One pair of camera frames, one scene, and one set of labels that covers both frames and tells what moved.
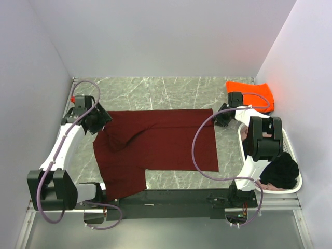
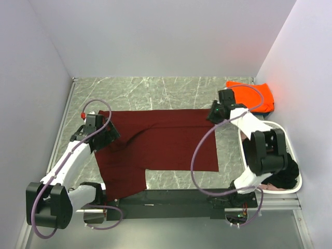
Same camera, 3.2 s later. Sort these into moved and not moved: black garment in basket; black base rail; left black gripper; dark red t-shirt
Moved: left black gripper
Not moved: dark red t-shirt; black base rail; black garment in basket
